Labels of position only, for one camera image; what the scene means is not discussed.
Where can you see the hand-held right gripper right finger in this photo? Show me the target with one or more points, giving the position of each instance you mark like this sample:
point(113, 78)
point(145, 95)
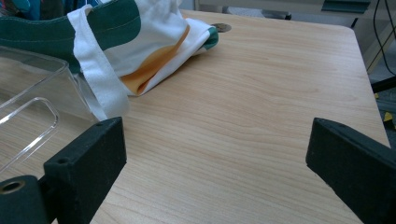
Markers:
point(355, 168)

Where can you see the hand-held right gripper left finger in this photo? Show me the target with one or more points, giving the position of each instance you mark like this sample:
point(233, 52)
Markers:
point(88, 165)

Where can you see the clear plastic box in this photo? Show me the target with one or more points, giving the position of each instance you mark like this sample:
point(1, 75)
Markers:
point(31, 93)

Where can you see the white green orange cloth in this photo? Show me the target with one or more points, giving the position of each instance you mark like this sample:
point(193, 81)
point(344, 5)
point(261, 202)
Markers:
point(130, 40)

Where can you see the black metal stand leg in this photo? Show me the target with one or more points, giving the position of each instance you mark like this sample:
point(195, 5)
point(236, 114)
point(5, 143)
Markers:
point(384, 84)

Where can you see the dark green panel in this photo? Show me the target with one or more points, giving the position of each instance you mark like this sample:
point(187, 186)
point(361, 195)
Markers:
point(345, 5)

